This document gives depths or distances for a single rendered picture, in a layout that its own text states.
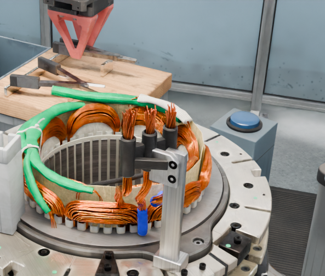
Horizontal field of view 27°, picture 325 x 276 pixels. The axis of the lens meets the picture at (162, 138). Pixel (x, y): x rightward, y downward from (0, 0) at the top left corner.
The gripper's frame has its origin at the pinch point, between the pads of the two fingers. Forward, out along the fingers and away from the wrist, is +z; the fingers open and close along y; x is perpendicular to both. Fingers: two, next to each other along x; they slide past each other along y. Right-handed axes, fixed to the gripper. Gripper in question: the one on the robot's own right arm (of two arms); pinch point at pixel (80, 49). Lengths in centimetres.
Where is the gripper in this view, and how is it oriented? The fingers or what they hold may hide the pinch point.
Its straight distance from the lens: 100.0
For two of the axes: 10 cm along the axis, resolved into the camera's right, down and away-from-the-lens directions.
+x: 9.2, 2.5, -3.0
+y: -3.8, 4.5, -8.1
